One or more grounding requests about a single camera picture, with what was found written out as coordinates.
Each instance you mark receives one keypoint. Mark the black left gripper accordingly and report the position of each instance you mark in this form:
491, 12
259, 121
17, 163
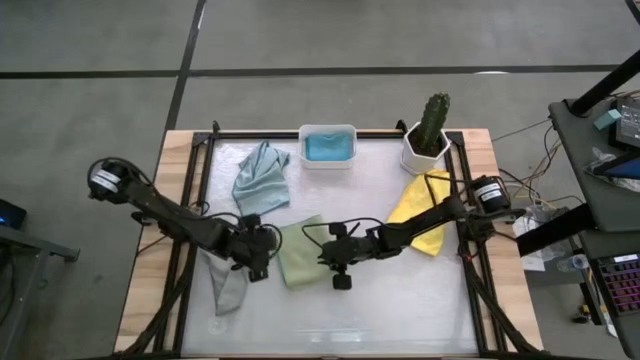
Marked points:
252, 247

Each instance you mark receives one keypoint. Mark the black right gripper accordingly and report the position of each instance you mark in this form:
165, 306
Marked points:
355, 247

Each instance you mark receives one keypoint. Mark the green microfiber towel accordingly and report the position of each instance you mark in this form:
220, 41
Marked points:
300, 255

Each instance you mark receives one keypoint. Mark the grey microfiber towel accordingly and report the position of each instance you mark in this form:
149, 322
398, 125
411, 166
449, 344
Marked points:
227, 295

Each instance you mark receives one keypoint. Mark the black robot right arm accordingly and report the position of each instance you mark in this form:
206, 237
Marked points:
430, 217

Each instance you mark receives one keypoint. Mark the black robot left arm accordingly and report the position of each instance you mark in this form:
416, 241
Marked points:
165, 215

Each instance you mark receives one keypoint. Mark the light blue microfiber towel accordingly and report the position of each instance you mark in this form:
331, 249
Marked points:
260, 185

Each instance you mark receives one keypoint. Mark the yellow microfiber towel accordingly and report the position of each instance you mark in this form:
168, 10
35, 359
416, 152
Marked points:
415, 200

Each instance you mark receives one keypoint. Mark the white plastic bin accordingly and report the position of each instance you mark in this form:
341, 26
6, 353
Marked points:
327, 165

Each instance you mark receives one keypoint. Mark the white hexagonal plant pot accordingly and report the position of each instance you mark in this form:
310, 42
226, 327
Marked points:
412, 160

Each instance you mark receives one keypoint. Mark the white paper sheet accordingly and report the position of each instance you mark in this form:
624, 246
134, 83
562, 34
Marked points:
532, 250

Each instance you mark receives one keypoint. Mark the black desk leg bar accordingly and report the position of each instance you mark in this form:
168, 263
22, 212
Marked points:
555, 230

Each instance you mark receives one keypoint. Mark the grey metal table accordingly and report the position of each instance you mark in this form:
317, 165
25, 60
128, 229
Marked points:
30, 245

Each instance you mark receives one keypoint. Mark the clear plastic bottle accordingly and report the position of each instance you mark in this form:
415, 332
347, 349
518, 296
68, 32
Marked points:
575, 262

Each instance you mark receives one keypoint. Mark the black device with blue light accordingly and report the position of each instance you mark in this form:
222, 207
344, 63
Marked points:
10, 215

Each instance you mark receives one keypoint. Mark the grey side desk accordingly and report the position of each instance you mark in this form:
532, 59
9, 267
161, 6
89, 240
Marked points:
587, 200

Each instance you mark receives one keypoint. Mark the backlit keyboard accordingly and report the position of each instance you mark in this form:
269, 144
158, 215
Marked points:
622, 285

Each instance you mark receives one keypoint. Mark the blue tablet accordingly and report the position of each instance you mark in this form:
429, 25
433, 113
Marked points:
622, 169

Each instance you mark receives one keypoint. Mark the teal box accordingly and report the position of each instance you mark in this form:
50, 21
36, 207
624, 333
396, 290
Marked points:
607, 119

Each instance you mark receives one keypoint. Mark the black pole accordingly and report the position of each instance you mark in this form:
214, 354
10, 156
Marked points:
605, 85

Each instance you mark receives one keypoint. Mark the black electronic device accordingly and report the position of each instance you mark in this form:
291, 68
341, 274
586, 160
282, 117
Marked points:
629, 125

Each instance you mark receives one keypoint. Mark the black frame clamp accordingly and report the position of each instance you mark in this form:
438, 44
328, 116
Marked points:
401, 125
216, 126

